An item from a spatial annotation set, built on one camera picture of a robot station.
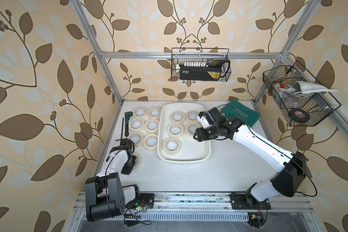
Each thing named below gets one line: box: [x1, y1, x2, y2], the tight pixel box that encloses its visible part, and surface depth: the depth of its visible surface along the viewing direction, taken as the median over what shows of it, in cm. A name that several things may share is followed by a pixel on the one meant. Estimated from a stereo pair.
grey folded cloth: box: [278, 81, 338, 95], surface depth 63 cm
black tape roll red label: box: [288, 108, 311, 124], surface depth 73 cm
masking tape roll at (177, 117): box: [169, 110, 186, 125], surface depth 110 cm
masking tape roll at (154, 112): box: [147, 106, 162, 120], surface depth 114 cm
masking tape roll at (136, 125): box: [128, 117, 145, 133], surface depth 105 cm
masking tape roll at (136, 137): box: [127, 131, 144, 146], surface depth 100 cm
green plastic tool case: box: [220, 99, 261, 129], surface depth 110 cm
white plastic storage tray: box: [157, 101, 212, 164], surface depth 99 cm
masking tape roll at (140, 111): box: [132, 106, 148, 118], surface depth 114 cm
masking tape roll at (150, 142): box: [142, 133, 159, 151], surface depth 98 cm
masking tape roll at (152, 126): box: [144, 118, 160, 134], surface depth 106 cm
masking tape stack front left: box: [162, 137, 182, 154], surface depth 95 cm
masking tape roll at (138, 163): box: [131, 151, 143, 173], surface depth 87 cm
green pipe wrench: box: [124, 111, 133, 137], surface depth 110 cm
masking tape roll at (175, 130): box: [166, 122, 185, 138], surface depth 103 cm
